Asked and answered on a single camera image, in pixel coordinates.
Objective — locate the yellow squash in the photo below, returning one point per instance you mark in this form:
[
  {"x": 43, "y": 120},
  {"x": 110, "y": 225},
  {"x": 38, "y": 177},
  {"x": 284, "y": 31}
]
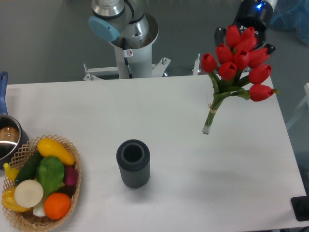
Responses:
[{"x": 48, "y": 147}]

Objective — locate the dark grey ribbed vase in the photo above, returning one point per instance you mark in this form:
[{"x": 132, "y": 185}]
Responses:
[{"x": 133, "y": 158}]

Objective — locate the white onion half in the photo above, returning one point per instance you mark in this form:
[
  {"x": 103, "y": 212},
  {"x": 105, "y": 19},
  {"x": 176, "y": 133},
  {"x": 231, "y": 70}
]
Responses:
[{"x": 28, "y": 193}]

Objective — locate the woven wicker basket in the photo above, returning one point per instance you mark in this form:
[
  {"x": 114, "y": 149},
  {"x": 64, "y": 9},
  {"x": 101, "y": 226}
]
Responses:
[{"x": 26, "y": 221}]

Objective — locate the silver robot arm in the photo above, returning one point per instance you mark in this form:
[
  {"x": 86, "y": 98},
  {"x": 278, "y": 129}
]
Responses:
[{"x": 125, "y": 24}]

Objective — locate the blue plastic bag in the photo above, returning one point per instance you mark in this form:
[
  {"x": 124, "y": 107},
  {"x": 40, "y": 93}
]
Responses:
[{"x": 292, "y": 15}]

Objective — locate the green lettuce leaf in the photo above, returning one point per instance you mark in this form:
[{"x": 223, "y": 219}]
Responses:
[{"x": 50, "y": 174}]

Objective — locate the yellow banana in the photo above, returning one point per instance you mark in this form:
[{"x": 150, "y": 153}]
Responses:
[{"x": 11, "y": 173}]

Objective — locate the black device at edge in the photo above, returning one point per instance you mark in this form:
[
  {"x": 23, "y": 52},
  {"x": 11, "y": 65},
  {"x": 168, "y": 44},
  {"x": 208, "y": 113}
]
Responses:
[{"x": 301, "y": 207}]

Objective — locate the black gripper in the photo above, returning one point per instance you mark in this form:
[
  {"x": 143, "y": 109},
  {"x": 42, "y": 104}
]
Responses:
[{"x": 251, "y": 13}]

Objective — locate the blue handled saucepan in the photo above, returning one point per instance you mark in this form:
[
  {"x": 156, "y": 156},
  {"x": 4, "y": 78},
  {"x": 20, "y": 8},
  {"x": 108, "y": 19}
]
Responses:
[{"x": 12, "y": 135}]

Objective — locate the purple red onion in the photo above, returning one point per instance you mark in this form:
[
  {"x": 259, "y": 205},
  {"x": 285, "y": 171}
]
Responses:
[{"x": 70, "y": 176}]

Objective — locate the yellow bell pepper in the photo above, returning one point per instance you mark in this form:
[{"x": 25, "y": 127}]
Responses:
[{"x": 9, "y": 202}]

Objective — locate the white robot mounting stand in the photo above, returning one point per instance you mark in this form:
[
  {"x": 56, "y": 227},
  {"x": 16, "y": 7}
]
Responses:
[{"x": 131, "y": 63}]

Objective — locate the orange fruit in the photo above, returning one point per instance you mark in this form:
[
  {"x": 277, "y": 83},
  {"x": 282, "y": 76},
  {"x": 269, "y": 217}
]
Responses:
[{"x": 57, "y": 205}]

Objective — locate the dark green cucumber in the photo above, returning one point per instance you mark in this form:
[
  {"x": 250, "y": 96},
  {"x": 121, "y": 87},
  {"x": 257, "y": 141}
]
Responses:
[{"x": 29, "y": 169}]

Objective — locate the red tulip bouquet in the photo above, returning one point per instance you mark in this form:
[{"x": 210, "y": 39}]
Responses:
[{"x": 238, "y": 69}]

